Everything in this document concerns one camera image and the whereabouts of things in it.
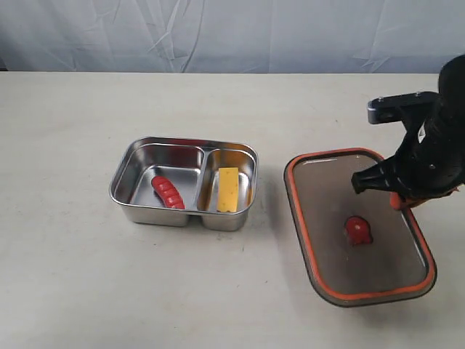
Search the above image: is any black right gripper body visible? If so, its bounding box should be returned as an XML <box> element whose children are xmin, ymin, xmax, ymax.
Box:
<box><xmin>352</xmin><ymin>103</ymin><xmax>464</xmax><ymax>201</ymax></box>

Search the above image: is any dark transparent lid orange seal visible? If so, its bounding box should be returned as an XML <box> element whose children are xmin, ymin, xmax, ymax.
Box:
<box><xmin>283</xmin><ymin>148</ymin><xmax>437</xmax><ymax>308</ymax></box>

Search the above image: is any yellow cheese wedge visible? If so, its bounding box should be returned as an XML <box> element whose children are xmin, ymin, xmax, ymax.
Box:
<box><xmin>217</xmin><ymin>167</ymin><xmax>239</xmax><ymax>212</ymax></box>

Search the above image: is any red toy sausage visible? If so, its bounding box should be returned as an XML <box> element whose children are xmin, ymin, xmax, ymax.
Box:
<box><xmin>151</xmin><ymin>176</ymin><xmax>185</xmax><ymax>209</ymax></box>

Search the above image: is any stainless steel lunch box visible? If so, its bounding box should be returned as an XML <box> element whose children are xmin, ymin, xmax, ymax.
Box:
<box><xmin>109</xmin><ymin>137</ymin><xmax>258</xmax><ymax>231</ymax></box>

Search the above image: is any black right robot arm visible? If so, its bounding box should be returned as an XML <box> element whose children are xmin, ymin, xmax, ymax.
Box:
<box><xmin>352</xmin><ymin>56</ymin><xmax>464</xmax><ymax>209</ymax></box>

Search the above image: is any white backdrop cloth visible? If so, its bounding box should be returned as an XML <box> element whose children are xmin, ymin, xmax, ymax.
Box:
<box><xmin>1</xmin><ymin>1</ymin><xmax>464</xmax><ymax>73</ymax></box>

